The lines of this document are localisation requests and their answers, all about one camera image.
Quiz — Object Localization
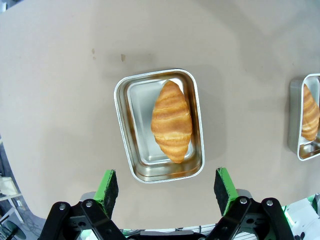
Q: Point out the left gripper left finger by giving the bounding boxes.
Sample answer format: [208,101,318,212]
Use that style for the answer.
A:
[39,169,127,240]

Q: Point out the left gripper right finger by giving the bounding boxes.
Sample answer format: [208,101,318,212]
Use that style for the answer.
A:
[207,166,296,240]

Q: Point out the golden croissant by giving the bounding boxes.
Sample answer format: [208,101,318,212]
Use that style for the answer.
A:
[301,83,320,142]
[150,79,193,164]

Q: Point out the stainless steel food container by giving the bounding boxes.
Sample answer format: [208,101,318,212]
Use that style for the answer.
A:
[114,68,206,185]
[287,73,320,162]

